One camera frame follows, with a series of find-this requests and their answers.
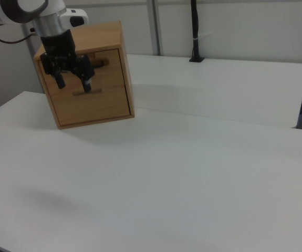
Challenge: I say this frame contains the wooden drawer with black handle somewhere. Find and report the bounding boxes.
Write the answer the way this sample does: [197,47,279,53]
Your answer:
[38,48,128,93]

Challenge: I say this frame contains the wooden drawer cabinet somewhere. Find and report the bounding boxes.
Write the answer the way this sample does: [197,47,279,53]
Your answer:
[33,20,136,130]

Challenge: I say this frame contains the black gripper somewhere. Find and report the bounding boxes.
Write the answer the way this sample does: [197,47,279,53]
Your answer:
[39,29,96,93]

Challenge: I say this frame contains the dark gripper cable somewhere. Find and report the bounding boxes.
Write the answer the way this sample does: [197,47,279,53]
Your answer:
[0,15,40,44]

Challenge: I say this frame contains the black pole with clamp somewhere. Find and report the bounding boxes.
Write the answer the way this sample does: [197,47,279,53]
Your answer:
[189,0,206,63]

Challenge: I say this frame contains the wooden drawer with slot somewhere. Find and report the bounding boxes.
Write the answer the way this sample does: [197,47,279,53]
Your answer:
[47,84,132,126]

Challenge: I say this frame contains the grey partition post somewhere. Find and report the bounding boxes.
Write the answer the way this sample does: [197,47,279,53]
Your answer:
[147,0,165,56]

